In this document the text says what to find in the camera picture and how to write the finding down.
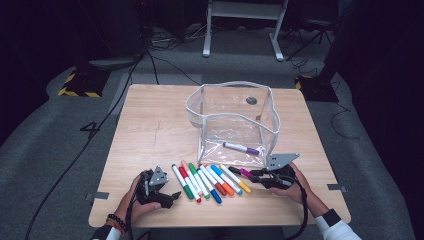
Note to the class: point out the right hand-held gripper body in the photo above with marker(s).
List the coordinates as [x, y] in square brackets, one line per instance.
[280, 178]

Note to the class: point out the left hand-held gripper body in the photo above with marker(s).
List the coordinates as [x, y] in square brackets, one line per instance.
[151, 191]

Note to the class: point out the magenta marker pen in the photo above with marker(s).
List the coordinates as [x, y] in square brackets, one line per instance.
[246, 172]

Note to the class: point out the dark green marker pen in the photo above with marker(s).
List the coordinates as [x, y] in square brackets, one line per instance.
[188, 193]

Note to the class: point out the yellow marker pen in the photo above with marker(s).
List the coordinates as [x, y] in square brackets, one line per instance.
[246, 188]

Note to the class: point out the purple marker pen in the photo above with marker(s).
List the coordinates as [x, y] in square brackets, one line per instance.
[252, 151]

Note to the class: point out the red marker pen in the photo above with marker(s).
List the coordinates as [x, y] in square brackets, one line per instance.
[183, 171]

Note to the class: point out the black marker pen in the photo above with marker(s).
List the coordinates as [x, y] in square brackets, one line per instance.
[234, 170]

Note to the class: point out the pink marker pen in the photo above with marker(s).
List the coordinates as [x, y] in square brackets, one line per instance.
[184, 164]

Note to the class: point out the light green marker pen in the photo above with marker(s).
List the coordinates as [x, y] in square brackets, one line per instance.
[192, 167]

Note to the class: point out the orange marker pen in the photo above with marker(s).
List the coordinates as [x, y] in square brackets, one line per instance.
[228, 190]

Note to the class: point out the red-brown marker pen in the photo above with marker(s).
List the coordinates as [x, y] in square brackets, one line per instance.
[221, 191]

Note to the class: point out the dark blue marker pen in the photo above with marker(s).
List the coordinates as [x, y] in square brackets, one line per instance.
[216, 198]

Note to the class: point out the light blue marker pen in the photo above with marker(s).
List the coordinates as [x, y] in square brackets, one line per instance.
[217, 170]

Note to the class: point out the clear plastic zipper bag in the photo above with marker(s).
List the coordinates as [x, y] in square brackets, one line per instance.
[233, 100]

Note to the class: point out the person's right hand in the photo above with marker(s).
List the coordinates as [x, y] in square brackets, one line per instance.
[300, 190]

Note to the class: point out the person's left hand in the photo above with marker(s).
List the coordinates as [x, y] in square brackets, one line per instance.
[130, 208]

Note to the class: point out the grey tape strip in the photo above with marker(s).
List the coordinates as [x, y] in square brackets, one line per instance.
[100, 195]
[336, 187]

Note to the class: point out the round grey table grommet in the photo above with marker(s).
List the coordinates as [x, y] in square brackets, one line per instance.
[251, 100]

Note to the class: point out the black yellow striped stand base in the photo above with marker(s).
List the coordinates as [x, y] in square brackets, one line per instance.
[83, 86]

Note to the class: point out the black tripod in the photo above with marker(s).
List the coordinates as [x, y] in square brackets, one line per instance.
[313, 36]

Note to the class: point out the white desk frame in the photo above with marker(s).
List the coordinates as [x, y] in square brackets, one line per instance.
[246, 10]

